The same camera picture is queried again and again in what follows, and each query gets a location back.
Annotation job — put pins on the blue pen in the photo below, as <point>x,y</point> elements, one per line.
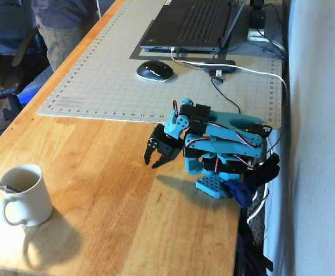
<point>6,187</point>

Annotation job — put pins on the person in khaki trousers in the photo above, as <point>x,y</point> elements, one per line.
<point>66,37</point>

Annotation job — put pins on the black office chair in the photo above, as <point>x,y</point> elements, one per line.
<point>0,77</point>

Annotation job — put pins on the dark grey laptop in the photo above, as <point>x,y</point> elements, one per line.
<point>196,26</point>

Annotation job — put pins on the grey gridded cutting mat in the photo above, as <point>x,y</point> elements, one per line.
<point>104,86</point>

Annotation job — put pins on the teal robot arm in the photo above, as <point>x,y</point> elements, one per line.
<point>228,143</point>

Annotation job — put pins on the black device on white base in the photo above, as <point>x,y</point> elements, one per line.
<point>256,20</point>

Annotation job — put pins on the black usb hub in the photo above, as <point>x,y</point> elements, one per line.
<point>219,66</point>

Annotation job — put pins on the black computer mouse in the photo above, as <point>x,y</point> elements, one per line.
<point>155,71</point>

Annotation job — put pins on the white ceramic mug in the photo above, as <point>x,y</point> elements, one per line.
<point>32,201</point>

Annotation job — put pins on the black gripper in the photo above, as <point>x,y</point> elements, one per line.
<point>166,148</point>

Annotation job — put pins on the blue table clamp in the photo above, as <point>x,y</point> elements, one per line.
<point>239,192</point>

